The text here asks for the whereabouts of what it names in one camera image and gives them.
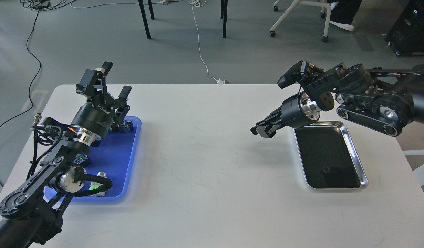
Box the blue plastic tray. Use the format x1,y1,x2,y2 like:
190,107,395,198
43,116,142,202

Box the silver metal tray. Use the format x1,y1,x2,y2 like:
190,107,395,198
294,121,368,190

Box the black table legs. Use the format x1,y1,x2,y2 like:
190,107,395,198
137,0,228,40

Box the white rolling chair base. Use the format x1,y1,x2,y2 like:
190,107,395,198
269,0,332,44

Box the green white connector part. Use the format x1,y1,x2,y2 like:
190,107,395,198
89,185,106,197

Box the black equipment case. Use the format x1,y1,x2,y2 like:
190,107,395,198
384,0,424,56

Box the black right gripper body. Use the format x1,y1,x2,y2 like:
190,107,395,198
267,96,321,129

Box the white floor cable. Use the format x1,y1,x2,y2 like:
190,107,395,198
71,0,225,85

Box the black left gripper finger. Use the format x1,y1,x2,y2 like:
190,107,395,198
75,61,114,105
112,86,132,114

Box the black floor cable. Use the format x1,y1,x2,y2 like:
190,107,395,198
0,0,71,186

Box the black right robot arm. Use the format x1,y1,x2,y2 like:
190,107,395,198
251,61,424,138

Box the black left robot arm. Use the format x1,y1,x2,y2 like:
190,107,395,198
0,62,131,248

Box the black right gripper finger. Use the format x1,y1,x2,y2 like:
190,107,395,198
256,107,283,128
250,122,285,138

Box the person in black trousers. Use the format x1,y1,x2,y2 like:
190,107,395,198
327,0,362,32

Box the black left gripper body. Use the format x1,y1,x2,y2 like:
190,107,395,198
71,102,130,138

